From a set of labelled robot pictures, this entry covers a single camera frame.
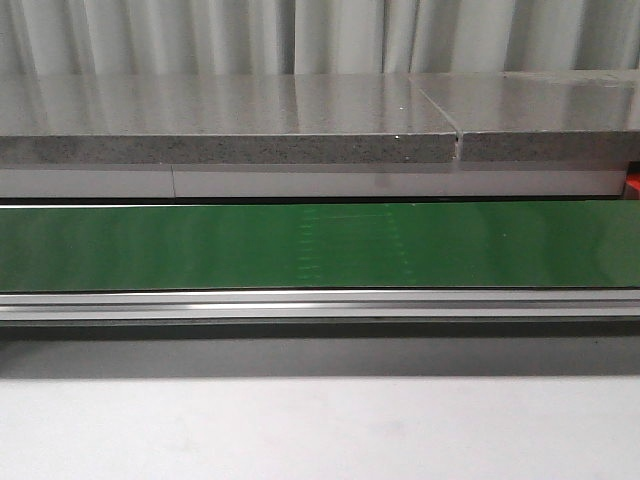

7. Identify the green conveyor belt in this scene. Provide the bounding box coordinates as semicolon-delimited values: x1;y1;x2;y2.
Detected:
1;200;639;293

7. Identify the white pleated curtain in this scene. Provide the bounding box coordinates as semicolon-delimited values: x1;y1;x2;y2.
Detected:
1;1;639;75

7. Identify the grey stone counter slab left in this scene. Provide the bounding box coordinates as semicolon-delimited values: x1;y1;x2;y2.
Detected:
1;74;457;165

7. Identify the white cabinet panel under counter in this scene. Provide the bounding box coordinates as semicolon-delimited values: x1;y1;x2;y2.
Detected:
1;162;628;199

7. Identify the red plastic tray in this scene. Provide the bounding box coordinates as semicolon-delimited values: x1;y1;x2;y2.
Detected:
623;172;640;200

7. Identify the aluminium conveyor side rail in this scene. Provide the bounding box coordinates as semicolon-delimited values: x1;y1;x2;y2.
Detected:
1;289;639;327

